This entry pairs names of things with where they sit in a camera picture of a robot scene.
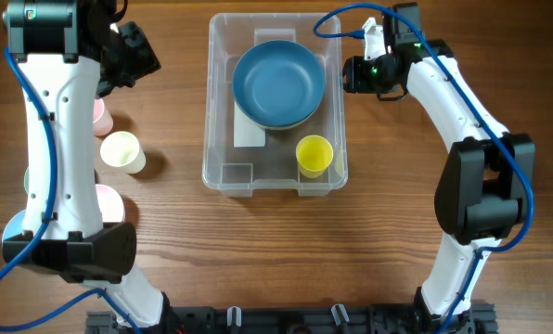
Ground pink plastic cup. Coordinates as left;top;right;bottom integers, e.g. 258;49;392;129
93;99;113;136

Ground dark blue plate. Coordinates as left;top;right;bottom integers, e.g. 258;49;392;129
232;40;326;126

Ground pale green plastic cup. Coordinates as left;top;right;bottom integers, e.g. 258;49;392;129
100;131;146;173

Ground yellow plastic cup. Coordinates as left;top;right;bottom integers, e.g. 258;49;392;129
295;135;334;178

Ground pink plastic bowl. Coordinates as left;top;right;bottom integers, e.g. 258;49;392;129
96;184;125;223

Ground light blue bowl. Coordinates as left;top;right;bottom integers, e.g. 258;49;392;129
1;210;25;242

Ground cream white bowl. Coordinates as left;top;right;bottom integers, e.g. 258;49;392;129
233;102;318;131

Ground mint green bowl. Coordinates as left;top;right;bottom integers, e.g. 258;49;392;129
23;167;30;194

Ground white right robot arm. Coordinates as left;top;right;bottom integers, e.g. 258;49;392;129
342;40;535;330

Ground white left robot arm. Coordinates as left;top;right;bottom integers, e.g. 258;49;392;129
3;0;175;333

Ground clear plastic storage container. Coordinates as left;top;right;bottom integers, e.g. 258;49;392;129
202;13;348;197

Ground white label in container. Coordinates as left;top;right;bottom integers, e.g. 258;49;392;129
233;103;266;148

